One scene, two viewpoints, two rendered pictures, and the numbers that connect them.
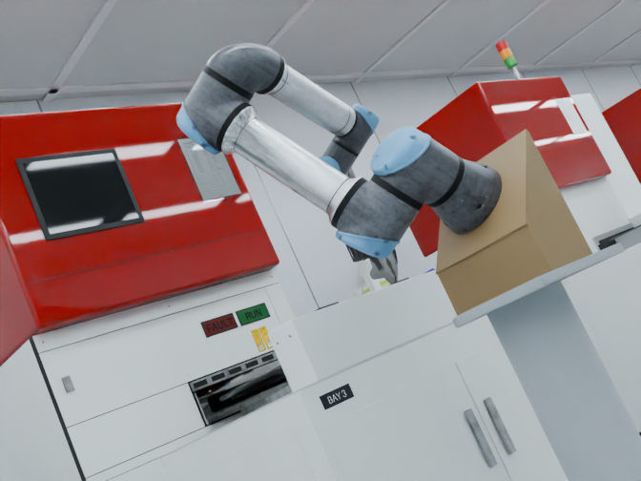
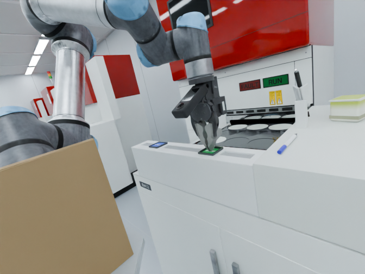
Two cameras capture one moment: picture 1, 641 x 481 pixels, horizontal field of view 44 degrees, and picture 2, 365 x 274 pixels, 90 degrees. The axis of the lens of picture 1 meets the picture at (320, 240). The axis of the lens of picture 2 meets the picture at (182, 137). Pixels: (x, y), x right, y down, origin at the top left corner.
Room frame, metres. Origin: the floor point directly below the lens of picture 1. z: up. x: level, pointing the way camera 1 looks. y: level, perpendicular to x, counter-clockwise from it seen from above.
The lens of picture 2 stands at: (1.91, -0.64, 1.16)
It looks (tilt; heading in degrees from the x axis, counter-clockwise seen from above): 14 degrees down; 92
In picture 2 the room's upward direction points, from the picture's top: 12 degrees counter-clockwise
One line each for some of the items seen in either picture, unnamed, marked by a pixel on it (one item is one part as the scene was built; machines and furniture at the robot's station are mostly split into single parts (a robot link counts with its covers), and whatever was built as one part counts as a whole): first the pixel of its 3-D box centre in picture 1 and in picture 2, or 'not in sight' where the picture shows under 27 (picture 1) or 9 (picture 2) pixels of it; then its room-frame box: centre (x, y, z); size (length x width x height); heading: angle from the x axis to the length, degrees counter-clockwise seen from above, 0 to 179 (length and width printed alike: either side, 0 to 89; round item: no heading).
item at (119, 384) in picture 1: (193, 364); (231, 102); (2.20, 0.47, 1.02); 0.81 x 0.03 x 0.40; 135
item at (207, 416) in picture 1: (260, 384); (262, 122); (2.32, 0.33, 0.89); 0.44 x 0.02 x 0.10; 135
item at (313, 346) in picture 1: (375, 324); (185, 166); (1.88, -0.03, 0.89); 0.55 x 0.09 x 0.14; 135
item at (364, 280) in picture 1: (367, 282); (302, 105); (2.28, -0.08, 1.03); 0.06 x 0.04 x 0.13; 45
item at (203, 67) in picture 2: not in sight; (198, 70); (1.97, -0.11, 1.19); 0.08 x 0.08 x 0.05
